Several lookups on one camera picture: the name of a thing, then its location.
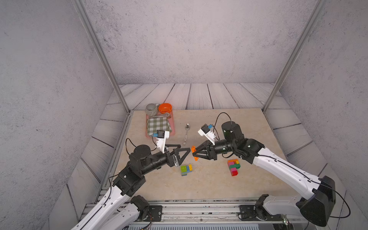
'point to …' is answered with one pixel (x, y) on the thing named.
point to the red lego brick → (235, 173)
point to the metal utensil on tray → (166, 115)
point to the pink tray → (171, 122)
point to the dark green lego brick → (237, 166)
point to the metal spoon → (187, 127)
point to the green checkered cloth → (155, 123)
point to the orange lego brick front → (233, 160)
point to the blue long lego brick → (188, 170)
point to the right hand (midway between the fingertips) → (196, 154)
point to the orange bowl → (165, 108)
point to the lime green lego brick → (184, 174)
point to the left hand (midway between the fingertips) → (186, 150)
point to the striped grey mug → (152, 109)
